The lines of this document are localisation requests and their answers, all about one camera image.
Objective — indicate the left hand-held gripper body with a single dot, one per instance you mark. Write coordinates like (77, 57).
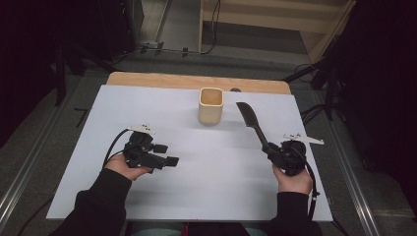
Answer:
(141, 154)

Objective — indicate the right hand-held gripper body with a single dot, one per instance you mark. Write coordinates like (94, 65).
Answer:
(293, 157)

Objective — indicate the black knife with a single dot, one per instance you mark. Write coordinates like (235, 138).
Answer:
(250, 116)

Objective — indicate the person's left hand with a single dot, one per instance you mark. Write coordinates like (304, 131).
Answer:
(123, 167)

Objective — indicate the person's right hand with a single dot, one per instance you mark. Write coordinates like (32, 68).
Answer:
(293, 183)

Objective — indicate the white board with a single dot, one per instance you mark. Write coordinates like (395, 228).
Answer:
(203, 183)

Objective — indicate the beige square cup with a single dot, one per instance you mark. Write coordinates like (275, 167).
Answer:
(210, 111)

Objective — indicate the wooden table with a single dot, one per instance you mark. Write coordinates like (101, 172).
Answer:
(164, 79)

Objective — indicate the small dark round object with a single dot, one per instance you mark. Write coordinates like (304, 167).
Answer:
(235, 89)

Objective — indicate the light wooden shelf unit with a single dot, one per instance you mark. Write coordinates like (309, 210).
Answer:
(262, 16)

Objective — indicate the metal floor rail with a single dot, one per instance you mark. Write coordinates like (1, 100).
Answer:
(354, 183)
(29, 177)

